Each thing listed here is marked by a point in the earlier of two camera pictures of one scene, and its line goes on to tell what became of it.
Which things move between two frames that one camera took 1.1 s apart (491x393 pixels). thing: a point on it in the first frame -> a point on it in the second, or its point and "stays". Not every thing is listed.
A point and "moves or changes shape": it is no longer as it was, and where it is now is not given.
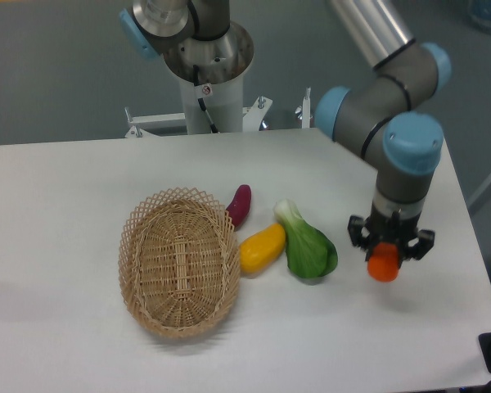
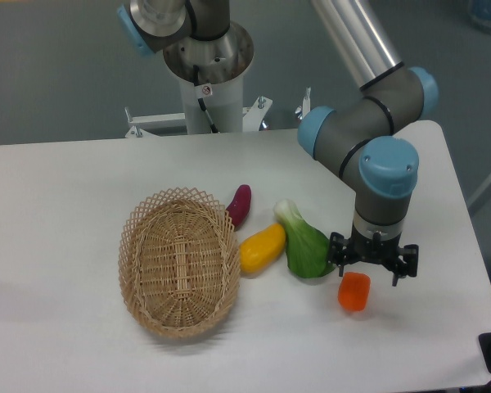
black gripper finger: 355,225 -> 337,251
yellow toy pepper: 259,249 stays
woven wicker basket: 178,262 stays
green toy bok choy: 310,253 stays
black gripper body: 394,229 -> 385,252
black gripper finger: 425,244 -> 409,267
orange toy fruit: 383,264 moves or changes shape
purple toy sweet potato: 240,206 stays
